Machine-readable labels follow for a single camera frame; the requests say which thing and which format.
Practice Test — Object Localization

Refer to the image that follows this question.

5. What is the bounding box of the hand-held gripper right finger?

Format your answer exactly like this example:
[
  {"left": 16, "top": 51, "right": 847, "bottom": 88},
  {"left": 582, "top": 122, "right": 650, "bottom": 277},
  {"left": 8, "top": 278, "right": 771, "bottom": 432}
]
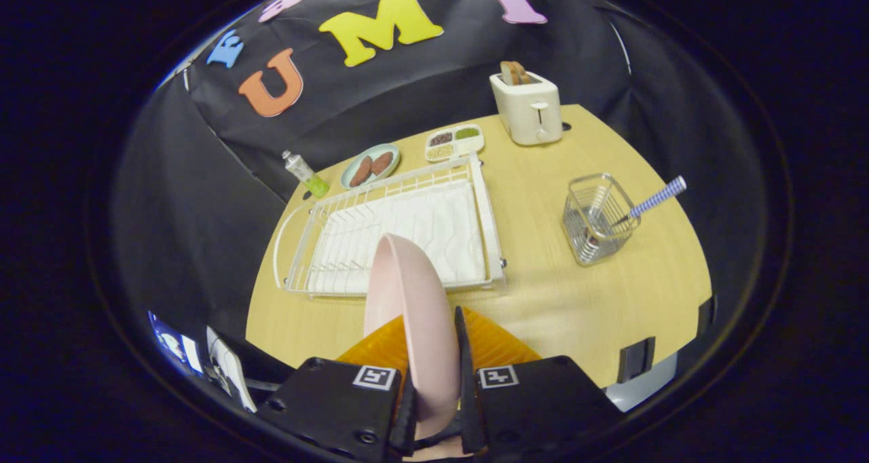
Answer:
[{"left": 454, "top": 305, "right": 624, "bottom": 463}]

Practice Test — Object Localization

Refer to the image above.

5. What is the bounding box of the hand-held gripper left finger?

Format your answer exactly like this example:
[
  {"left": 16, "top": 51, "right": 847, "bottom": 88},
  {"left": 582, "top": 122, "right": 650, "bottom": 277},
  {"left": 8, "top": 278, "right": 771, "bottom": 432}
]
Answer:
[{"left": 257, "top": 316, "right": 418, "bottom": 463}]

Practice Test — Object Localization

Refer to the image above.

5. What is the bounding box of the pink plate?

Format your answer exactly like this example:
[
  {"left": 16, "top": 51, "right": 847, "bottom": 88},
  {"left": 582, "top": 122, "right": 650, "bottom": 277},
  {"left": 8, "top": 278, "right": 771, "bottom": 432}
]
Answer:
[{"left": 364, "top": 234, "right": 462, "bottom": 443}]

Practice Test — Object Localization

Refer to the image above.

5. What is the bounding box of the white wire dish rack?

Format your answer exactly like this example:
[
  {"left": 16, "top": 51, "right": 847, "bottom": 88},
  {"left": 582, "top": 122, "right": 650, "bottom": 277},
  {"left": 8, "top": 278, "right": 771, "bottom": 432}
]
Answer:
[{"left": 273, "top": 152, "right": 507, "bottom": 297}]

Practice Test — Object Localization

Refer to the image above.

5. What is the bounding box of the metal wire basket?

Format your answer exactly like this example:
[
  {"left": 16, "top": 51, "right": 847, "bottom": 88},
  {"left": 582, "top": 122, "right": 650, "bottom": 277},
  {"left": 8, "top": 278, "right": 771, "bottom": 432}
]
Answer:
[{"left": 562, "top": 172, "right": 642, "bottom": 267}]

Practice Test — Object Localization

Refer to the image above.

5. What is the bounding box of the blue checkered handle spoon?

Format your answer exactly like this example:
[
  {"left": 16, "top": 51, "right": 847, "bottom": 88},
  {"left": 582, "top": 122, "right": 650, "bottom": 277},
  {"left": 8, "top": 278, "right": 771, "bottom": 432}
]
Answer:
[{"left": 611, "top": 175, "right": 688, "bottom": 227}]

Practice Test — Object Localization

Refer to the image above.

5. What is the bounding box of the pale green oval plate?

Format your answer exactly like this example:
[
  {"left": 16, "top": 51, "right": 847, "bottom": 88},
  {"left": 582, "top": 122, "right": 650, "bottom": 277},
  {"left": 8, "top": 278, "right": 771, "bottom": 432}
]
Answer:
[{"left": 340, "top": 143, "right": 401, "bottom": 190}]

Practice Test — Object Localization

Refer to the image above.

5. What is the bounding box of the clear bottle with green liquid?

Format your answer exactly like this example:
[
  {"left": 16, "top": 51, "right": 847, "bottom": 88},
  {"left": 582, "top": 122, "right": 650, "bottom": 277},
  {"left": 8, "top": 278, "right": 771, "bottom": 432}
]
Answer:
[{"left": 282, "top": 150, "right": 331, "bottom": 199}]

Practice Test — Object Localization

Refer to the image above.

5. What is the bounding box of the white divided tray with beans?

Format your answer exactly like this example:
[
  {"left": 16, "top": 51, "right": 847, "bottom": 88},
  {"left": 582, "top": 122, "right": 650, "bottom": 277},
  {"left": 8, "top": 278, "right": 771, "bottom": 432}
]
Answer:
[{"left": 424, "top": 124, "right": 485, "bottom": 163}]

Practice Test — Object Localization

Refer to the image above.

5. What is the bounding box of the white toaster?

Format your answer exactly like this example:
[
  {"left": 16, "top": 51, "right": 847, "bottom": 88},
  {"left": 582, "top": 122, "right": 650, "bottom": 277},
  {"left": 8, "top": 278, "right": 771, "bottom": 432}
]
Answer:
[{"left": 489, "top": 71, "right": 563, "bottom": 146}]

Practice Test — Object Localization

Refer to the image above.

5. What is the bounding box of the black backdrop cloth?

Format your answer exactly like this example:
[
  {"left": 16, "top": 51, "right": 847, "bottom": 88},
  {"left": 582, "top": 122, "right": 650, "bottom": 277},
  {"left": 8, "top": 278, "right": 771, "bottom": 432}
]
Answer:
[{"left": 112, "top": 0, "right": 781, "bottom": 382}]

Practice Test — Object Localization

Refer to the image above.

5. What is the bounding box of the black table bracket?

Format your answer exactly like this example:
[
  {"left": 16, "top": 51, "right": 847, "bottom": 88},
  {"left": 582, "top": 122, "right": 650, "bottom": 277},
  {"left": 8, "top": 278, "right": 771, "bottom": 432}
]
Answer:
[
  {"left": 698, "top": 295, "right": 717, "bottom": 338},
  {"left": 618, "top": 337, "right": 656, "bottom": 382}
]

